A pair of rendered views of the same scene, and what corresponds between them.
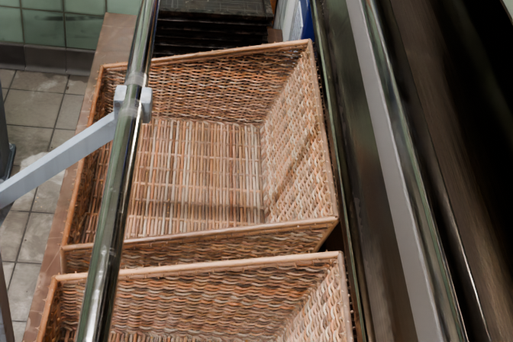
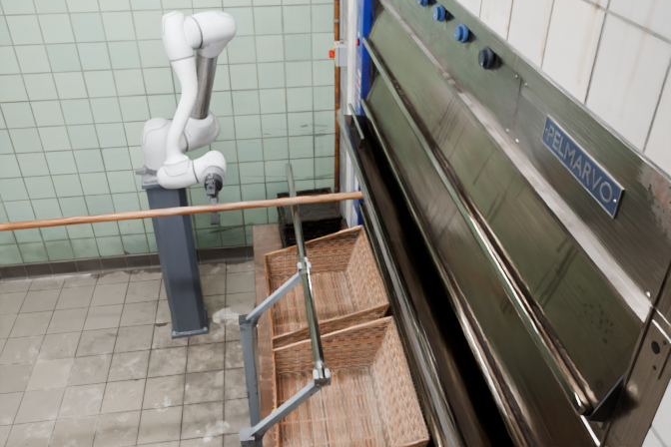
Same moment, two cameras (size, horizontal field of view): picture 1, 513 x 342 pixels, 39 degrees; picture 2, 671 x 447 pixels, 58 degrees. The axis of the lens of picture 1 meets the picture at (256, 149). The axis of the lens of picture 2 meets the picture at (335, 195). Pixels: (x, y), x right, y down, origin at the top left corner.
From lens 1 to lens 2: 1.18 m
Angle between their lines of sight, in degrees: 9
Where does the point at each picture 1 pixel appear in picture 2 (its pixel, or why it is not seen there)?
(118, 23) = (261, 230)
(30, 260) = (232, 367)
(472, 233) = (411, 282)
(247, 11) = (330, 216)
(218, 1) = (315, 214)
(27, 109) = (208, 285)
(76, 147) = (285, 288)
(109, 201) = (309, 301)
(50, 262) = (262, 350)
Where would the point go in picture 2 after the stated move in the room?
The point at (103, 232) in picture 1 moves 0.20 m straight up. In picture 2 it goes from (310, 310) to (308, 259)
